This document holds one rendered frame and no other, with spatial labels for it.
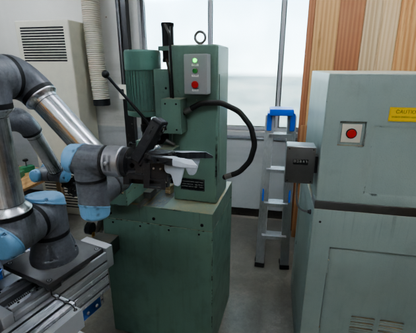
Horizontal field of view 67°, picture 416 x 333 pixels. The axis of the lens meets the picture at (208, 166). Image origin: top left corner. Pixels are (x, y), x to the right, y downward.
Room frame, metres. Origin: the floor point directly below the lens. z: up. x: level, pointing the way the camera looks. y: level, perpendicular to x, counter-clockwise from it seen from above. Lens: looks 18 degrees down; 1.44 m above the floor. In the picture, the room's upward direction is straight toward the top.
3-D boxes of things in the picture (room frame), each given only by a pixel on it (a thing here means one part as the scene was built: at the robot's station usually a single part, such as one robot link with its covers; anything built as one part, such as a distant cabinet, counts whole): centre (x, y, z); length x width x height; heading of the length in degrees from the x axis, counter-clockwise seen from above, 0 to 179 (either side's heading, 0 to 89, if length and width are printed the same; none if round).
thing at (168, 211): (1.56, 0.20, 0.76); 0.57 x 0.45 x 0.09; 74
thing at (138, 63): (1.59, 0.31, 1.35); 0.18 x 0.18 x 0.31
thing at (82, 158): (0.74, 0.29, 1.21); 0.11 x 0.08 x 0.09; 77
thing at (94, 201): (0.75, 0.29, 1.12); 0.11 x 0.08 x 0.11; 167
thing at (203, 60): (1.37, 0.04, 1.40); 0.10 x 0.06 x 0.16; 74
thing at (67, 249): (0.93, 0.52, 0.87); 0.15 x 0.15 x 0.10
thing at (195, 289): (1.56, 0.20, 0.36); 0.58 x 0.45 x 0.71; 74
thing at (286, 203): (2.11, -0.49, 0.58); 0.27 x 0.25 x 1.16; 170
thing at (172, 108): (1.39, 0.15, 1.23); 0.09 x 0.08 x 0.15; 74
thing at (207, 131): (1.52, 0.03, 1.16); 0.22 x 0.22 x 0.72; 74
